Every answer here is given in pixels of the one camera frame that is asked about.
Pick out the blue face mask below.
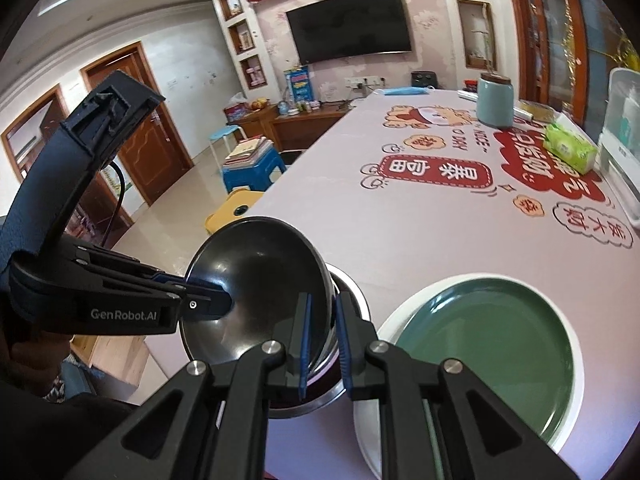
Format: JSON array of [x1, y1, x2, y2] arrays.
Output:
[[375, 86, 435, 97]]

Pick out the wooden television cabinet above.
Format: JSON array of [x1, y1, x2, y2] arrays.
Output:
[[227, 100, 356, 153]]

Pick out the blue plastic stool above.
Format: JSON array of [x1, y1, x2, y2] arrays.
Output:
[[221, 150, 287, 193]]

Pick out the teal canister with lid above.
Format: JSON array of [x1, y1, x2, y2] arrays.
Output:
[[475, 72, 516, 128]]

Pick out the person's left forearm dark sleeve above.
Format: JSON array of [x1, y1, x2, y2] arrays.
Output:
[[0, 375, 146, 480]]

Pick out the wooden display cabinet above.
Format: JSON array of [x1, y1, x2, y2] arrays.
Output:
[[502, 0, 640, 131]]

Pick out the blue printed box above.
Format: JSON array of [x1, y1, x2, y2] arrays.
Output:
[[284, 67, 313, 106]]

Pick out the yellow child chair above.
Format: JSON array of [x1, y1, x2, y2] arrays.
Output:
[[206, 187, 266, 235]]

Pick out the wide steel bowl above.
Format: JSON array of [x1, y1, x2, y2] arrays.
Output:
[[267, 262, 373, 418]]

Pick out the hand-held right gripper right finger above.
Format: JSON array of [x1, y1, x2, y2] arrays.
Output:
[[334, 291, 578, 480]]

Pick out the dimpled steel bowl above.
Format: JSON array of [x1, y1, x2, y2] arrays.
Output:
[[179, 216, 337, 376]]

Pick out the brown wooden door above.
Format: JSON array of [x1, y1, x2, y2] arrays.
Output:
[[1, 85, 68, 183], [80, 42, 195, 206]]

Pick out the black wall television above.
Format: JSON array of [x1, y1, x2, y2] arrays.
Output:
[[285, 0, 415, 65]]

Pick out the yellow patterned packet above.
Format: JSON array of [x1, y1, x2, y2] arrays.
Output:
[[520, 101, 557, 125]]

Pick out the white paper plate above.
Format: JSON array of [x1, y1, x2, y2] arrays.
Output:
[[354, 271, 586, 480]]

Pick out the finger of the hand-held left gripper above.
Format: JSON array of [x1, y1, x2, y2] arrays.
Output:
[[74, 244, 225, 298], [177, 287, 234, 322]]

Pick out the white bottle sterilizer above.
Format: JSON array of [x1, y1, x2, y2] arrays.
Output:
[[597, 67, 640, 231]]

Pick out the light blue round stool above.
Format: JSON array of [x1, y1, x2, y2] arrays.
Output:
[[209, 125, 247, 161]]

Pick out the green wall poster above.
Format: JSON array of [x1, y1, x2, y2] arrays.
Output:
[[102, 167, 133, 196]]

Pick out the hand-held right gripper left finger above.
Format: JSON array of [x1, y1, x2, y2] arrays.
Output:
[[65, 292, 313, 480]]

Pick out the person's left hand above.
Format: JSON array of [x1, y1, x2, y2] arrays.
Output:
[[4, 334, 72, 392]]

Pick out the stack of books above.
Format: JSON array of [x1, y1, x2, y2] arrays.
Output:
[[222, 136, 275, 167]]

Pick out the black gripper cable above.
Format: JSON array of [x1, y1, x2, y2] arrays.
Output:
[[102, 160, 126, 248]]

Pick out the green tissue pack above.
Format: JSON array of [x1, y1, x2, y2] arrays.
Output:
[[542, 112, 600, 175]]

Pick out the small wooden stool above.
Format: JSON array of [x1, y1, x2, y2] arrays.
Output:
[[70, 332, 151, 387]]

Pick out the white wall niche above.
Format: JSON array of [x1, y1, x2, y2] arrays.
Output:
[[455, 0, 496, 70]]

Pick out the white wall shelf unit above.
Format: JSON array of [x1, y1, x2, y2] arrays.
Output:
[[207, 0, 281, 103]]

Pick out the white blue-patterned ceramic plate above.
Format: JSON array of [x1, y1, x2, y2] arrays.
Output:
[[385, 276, 581, 461]]

